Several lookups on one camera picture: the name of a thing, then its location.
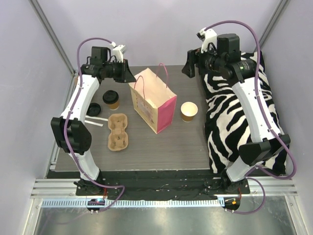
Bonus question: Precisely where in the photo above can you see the paper cakes bag pink handles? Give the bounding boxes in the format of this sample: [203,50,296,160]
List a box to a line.
[129,63,177,134]

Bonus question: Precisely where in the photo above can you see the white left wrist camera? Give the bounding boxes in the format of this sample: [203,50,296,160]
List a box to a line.
[110,42,127,62]

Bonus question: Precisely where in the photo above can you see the zebra print pillow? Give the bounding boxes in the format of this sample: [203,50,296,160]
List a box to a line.
[199,49,290,175]

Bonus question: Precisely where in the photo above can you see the white wrapped straw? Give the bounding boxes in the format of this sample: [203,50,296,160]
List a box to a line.
[86,116,108,121]
[85,120,103,127]

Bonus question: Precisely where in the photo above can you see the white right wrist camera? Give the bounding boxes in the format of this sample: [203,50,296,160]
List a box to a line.
[197,28,217,53]

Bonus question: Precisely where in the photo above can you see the white wrapped straw lower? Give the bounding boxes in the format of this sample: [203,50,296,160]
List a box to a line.
[85,120,103,127]

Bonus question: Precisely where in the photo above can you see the aluminium frame rail front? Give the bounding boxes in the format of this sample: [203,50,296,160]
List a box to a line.
[31,177,298,208]

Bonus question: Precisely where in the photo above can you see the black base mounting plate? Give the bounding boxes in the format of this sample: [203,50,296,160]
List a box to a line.
[75,169,250,201]

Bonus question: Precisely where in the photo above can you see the white wrapped straw upper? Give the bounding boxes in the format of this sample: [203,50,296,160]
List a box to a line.
[86,116,108,121]

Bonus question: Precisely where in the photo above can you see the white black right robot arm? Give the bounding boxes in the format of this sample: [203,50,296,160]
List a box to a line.
[182,30,291,193]

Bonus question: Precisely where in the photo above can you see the black plastic cup lid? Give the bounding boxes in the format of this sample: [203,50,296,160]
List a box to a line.
[102,90,119,105]

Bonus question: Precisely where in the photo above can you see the brown pulp cup carrier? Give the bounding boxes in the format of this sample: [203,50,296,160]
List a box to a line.
[108,114,129,151]

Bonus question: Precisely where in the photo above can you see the brown paper coffee cup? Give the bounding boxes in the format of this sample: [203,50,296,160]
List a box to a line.
[180,102,198,122]

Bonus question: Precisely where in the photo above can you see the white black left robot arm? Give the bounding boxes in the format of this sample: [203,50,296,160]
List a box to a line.
[51,45,135,195]

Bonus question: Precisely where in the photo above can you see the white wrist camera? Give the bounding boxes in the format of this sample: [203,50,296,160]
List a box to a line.
[197,28,217,53]
[110,42,127,62]

